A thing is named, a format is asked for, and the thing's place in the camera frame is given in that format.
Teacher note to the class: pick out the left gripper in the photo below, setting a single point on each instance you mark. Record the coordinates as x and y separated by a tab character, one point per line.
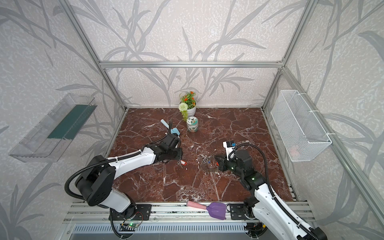
177	154

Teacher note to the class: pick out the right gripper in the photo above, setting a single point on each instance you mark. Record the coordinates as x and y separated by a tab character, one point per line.
221	163

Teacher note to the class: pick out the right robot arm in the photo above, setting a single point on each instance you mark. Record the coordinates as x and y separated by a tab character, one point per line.
265	205

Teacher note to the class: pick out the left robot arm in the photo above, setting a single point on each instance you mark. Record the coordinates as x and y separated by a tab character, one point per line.
94	183

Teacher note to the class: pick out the light blue garden trowel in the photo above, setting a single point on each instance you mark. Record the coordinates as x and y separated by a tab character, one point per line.
170	128

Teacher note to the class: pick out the potted plant orange flowers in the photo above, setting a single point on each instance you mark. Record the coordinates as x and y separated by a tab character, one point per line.
187	105

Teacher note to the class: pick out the green circuit board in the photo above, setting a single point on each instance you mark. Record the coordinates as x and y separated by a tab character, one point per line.
129	227

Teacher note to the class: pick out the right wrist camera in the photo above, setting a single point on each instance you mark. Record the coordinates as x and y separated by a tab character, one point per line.
229	147

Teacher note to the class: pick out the purple scoop pink handle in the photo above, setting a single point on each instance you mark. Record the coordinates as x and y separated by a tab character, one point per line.
215	210

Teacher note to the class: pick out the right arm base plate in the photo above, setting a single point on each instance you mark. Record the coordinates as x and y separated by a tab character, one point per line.
237	212

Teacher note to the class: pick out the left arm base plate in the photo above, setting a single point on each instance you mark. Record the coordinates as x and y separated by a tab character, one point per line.
139	212

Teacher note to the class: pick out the white wire basket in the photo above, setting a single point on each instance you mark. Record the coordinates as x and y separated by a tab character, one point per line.
303	135

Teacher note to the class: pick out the clear plastic wall shelf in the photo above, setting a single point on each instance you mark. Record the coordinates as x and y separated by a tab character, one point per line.
49	139

